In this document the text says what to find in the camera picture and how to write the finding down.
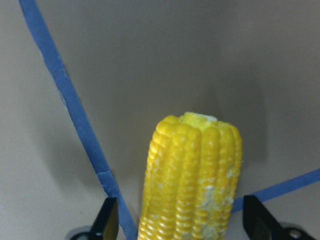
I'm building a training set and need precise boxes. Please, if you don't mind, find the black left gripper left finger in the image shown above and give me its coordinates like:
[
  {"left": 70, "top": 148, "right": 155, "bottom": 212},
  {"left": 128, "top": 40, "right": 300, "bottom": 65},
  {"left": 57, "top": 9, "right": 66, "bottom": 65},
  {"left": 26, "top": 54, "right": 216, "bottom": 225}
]
[{"left": 67, "top": 197, "right": 119, "bottom": 240}]

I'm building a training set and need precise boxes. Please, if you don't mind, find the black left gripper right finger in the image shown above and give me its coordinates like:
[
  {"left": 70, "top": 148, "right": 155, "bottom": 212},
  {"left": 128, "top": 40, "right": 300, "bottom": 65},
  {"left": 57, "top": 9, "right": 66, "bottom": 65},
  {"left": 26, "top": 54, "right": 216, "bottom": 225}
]
[{"left": 242, "top": 195, "right": 314, "bottom": 240}]

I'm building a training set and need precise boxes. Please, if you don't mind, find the yellow corn cob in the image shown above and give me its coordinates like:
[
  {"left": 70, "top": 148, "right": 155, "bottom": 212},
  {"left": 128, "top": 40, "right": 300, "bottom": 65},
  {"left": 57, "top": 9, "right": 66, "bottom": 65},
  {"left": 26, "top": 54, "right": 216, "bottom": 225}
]
[{"left": 137, "top": 112, "right": 243, "bottom": 240}]

